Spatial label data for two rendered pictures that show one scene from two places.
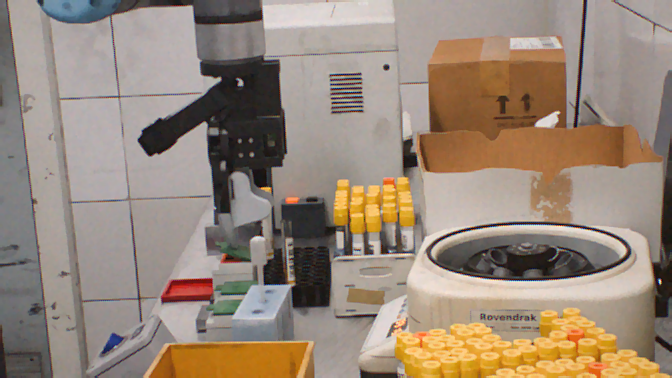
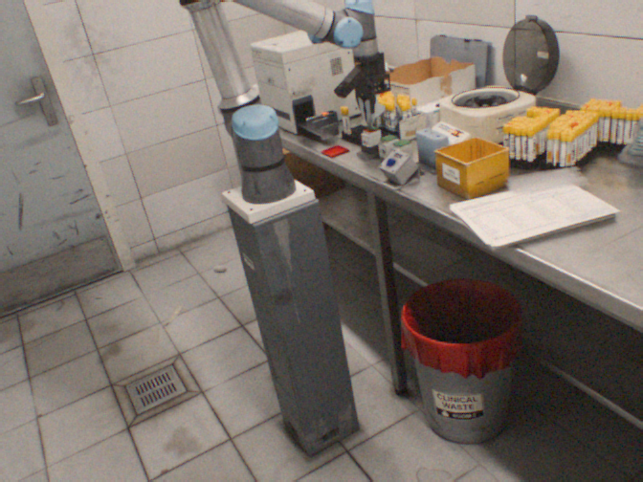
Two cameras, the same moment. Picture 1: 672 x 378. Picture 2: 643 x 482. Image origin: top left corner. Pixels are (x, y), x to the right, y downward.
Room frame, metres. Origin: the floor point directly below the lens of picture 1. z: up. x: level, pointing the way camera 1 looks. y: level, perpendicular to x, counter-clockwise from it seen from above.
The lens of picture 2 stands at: (-0.06, 1.11, 1.55)
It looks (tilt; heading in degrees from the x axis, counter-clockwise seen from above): 28 degrees down; 332
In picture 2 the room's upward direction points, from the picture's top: 10 degrees counter-clockwise
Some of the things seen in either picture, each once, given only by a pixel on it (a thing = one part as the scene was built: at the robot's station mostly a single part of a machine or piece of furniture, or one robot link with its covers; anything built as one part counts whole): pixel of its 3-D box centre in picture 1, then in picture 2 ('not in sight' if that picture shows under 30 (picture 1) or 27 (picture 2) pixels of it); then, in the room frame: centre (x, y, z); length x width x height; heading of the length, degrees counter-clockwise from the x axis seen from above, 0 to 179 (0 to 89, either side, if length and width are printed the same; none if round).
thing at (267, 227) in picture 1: (291, 242); (363, 123); (1.52, 0.05, 0.93); 0.17 x 0.09 x 0.11; 178
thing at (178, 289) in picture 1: (192, 289); (335, 151); (1.52, 0.18, 0.88); 0.07 x 0.07 x 0.01; 87
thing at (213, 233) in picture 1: (238, 215); (315, 123); (1.71, 0.13, 0.92); 0.21 x 0.07 x 0.05; 177
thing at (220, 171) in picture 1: (221, 172); (369, 98); (1.38, 0.12, 1.06); 0.05 x 0.02 x 0.09; 177
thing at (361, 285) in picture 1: (376, 260); (394, 121); (1.49, -0.05, 0.91); 0.20 x 0.10 x 0.07; 177
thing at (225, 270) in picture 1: (235, 284); (371, 140); (1.40, 0.12, 0.92); 0.05 x 0.04 x 0.06; 87
